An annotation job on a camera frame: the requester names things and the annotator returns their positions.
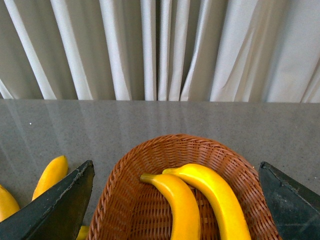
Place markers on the brown wicker basket with bananas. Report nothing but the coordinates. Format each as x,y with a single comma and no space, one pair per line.
131,210

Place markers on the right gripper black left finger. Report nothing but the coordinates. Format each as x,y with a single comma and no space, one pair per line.
58,213

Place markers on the yellow banana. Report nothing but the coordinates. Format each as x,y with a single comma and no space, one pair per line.
186,221
8,204
230,218
83,232
55,171

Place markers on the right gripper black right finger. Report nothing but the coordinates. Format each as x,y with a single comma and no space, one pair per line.
295,209

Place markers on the grey pleated curtain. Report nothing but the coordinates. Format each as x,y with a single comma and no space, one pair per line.
161,50

